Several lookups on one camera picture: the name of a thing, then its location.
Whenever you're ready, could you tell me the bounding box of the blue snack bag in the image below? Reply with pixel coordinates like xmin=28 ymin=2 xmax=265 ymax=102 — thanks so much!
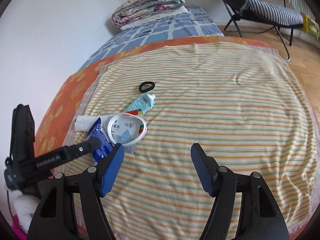
xmin=87 ymin=117 xmax=114 ymax=166

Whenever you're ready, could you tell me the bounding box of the white plastic ring lid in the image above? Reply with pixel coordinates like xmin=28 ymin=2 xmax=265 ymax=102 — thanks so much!
xmin=107 ymin=113 xmax=148 ymax=147

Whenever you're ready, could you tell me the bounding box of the left hand in glove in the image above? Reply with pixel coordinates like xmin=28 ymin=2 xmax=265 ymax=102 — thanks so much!
xmin=14 ymin=194 xmax=40 ymax=232

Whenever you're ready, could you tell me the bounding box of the orange floral bed sheet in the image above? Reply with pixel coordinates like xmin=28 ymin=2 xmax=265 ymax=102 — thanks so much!
xmin=34 ymin=35 xmax=278 ymax=240

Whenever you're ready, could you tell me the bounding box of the teal ointment tube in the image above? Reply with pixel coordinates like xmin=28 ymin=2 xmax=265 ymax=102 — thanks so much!
xmin=124 ymin=93 xmax=156 ymax=114

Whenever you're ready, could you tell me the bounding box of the striped yellow towel blanket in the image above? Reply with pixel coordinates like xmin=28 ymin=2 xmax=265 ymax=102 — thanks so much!
xmin=85 ymin=43 xmax=317 ymax=239

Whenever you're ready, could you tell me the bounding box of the folded floral quilt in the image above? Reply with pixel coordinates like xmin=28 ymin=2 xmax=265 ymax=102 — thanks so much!
xmin=112 ymin=0 xmax=185 ymax=28

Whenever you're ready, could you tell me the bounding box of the blue checked bed sheet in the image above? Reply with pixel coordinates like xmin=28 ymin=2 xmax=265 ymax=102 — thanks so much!
xmin=81 ymin=7 xmax=223 ymax=68

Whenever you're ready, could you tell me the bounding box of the yellow green box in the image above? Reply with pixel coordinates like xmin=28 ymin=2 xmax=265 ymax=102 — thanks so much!
xmin=301 ymin=13 xmax=319 ymax=40

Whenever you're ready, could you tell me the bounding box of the striped cushion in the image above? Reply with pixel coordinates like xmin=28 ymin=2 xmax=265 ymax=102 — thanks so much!
xmin=240 ymin=0 xmax=303 ymax=27

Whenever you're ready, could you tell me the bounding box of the black clothes drying rack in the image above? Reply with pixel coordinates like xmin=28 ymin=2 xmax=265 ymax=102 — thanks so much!
xmin=284 ymin=0 xmax=316 ymax=20

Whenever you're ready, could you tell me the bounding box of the black folding chair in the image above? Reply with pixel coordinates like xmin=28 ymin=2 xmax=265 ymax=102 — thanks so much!
xmin=222 ymin=0 xmax=303 ymax=46

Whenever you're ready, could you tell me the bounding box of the black hair tie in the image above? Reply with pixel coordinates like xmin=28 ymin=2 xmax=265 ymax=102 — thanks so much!
xmin=138 ymin=81 xmax=156 ymax=93

